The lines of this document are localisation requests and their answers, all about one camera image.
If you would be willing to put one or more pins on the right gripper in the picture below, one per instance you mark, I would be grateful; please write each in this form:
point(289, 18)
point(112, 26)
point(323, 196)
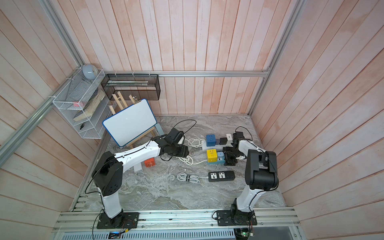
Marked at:
point(229, 161)

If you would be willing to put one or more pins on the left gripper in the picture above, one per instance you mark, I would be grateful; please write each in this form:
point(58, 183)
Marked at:
point(184, 149)

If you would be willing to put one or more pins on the teal power strip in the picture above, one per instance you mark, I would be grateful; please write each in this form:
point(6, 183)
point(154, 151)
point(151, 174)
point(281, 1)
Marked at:
point(221, 159)

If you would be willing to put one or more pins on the yellow cube socket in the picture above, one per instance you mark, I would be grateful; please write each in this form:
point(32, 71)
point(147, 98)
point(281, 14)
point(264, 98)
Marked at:
point(212, 156)

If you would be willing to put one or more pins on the black power strip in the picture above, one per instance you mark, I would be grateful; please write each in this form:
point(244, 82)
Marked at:
point(221, 176)

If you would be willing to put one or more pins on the red cube socket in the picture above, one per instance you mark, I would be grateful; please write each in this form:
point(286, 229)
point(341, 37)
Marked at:
point(150, 162)

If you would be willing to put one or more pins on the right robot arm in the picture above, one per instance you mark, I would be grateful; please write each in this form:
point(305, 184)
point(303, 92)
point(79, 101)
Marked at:
point(261, 176)

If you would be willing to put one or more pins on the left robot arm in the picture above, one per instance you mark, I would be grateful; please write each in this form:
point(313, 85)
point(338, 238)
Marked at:
point(108, 174)

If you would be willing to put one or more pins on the black adapter plug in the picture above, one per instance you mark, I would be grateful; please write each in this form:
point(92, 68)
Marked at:
point(223, 141)

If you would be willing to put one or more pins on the blue cube socket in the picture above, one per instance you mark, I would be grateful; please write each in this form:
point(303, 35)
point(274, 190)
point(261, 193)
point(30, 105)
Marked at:
point(210, 140)

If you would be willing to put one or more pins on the white power strip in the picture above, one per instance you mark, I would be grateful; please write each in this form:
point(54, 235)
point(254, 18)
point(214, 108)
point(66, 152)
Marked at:
point(217, 146)

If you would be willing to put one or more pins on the black mesh basket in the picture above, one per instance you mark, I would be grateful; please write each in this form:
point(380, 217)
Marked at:
point(142, 86)

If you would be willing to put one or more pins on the wooden easel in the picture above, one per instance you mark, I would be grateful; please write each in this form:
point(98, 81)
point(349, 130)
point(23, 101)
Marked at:
point(122, 104)

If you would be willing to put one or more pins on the wooden block on shelf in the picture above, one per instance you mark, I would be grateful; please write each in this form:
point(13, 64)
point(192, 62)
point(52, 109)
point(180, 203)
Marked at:
point(91, 106)

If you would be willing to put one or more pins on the grey round speaker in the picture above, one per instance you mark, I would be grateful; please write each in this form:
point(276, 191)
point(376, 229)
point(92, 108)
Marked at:
point(90, 72)

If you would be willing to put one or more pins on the whiteboard with blue frame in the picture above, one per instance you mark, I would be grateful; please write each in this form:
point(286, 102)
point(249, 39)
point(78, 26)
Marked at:
point(128, 124)

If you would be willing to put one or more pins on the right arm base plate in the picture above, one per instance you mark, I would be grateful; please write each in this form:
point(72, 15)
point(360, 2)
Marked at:
point(235, 218)

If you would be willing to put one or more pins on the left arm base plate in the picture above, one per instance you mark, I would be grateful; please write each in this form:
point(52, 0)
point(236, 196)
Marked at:
point(121, 221)

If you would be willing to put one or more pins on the white wire shelf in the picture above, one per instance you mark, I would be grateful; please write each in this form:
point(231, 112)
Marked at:
point(73, 98)

